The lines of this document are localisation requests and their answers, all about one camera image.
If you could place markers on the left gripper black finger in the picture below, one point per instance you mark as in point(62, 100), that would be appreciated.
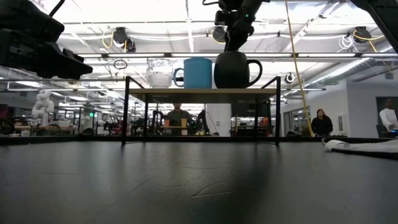
point(66, 67)

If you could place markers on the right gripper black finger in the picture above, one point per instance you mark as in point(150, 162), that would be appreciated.
point(237, 42)

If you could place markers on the black ceramic mug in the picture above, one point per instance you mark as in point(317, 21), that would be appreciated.
point(231, 71)

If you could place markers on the blue plastic mug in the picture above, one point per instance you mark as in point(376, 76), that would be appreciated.
point(197, 73)

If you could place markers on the clear glass footed cup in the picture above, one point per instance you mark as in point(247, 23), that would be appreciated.
point(159, 80)

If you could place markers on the black background robot arm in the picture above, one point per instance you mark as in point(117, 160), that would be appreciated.
point(157, 119)
point(202, 121)

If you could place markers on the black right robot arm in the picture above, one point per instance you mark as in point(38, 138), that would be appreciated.
point(384, 15)

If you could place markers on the black-framed shelf with wooden top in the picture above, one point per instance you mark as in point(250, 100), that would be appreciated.
point(202, 95)

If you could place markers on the small black ceiling reel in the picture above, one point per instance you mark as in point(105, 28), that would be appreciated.
point(289, 77)

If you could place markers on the black round wheel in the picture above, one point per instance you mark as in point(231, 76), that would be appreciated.
point(6, 127)

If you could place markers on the person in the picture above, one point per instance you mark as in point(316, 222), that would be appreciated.
point(388, 118)
point(321, 124)
point(178, 118)

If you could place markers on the white folded cloth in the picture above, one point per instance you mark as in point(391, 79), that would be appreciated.
point(367, 146)

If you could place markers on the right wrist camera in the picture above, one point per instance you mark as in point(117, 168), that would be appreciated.
point(222, 18)

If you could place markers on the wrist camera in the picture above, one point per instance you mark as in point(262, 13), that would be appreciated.
point(222, 18)
point(28, 18)

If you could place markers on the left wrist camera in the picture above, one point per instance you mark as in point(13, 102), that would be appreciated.
point(28, 18)

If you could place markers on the silver ceiling air duct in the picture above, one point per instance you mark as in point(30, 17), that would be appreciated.
point(348, 70)

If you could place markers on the white wall dispenser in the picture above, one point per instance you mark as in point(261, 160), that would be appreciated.
point(343, 124)

